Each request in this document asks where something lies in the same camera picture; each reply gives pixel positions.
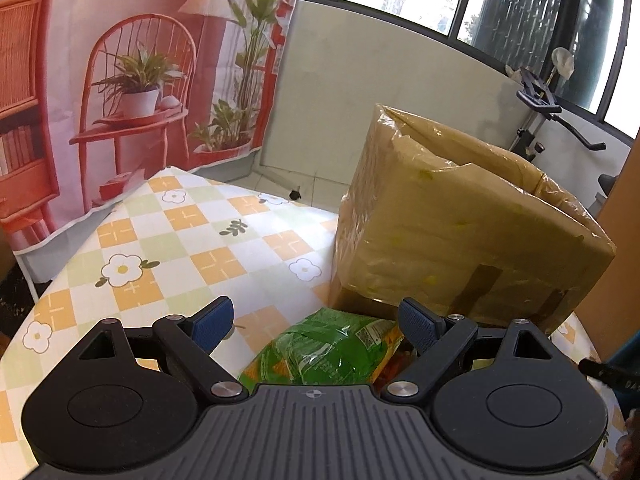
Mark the red snack packet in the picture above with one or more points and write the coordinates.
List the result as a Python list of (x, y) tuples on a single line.
[(395, 367)]

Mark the backdrop stand foot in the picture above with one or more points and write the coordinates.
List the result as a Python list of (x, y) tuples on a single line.
[(296, 193)]

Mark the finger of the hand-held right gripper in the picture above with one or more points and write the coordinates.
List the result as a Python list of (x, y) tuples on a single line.
[(600, 371)]

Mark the checked floral tablecloth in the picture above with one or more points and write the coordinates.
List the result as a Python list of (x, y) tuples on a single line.
[(175, 240)]

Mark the printed room backdrop cloth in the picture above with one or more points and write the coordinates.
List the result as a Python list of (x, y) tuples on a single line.
[(75, 110)]

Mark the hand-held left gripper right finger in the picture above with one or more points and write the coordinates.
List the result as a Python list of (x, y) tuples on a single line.
[(417, 327)]

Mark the green snack packet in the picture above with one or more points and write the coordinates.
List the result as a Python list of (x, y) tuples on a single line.
[(325, 355)]

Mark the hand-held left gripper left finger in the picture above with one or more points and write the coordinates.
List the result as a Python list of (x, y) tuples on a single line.
[(215, 322)]

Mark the taped cardboard box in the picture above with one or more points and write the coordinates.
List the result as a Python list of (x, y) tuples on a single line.
[(450, 210)]

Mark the white cloth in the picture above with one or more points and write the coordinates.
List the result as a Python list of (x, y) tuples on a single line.
[(562, 62)]

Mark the barred window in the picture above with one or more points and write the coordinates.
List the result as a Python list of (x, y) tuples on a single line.
[(525, 10)]

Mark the teal plastic box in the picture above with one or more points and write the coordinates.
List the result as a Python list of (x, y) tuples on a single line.
[(620, 352)]

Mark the exercise bike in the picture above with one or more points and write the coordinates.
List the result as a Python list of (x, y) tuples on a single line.
[(530, 140)]

